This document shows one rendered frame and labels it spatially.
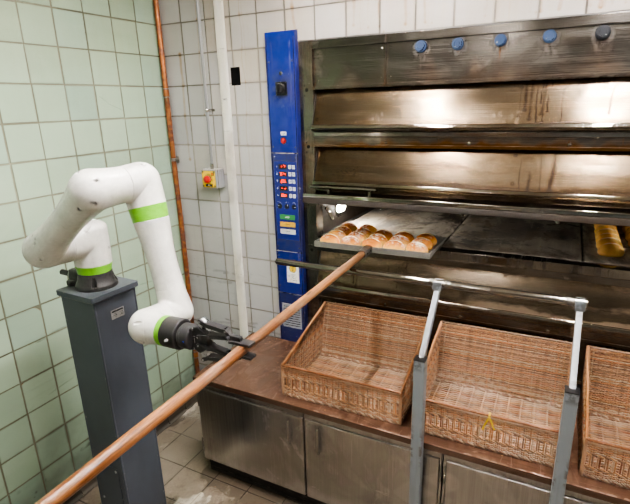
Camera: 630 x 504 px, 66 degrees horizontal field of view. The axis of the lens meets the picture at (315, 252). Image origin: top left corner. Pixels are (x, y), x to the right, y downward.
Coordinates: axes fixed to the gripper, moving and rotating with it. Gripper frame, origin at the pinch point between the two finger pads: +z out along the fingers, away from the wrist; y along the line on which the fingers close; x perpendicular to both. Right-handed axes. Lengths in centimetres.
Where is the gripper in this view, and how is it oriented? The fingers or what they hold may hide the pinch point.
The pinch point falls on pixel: (242, 348)
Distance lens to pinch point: 137.3
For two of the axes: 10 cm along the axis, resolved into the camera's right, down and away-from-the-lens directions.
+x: -4.4, 2.8, -8.6
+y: 0.2, 9.5, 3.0
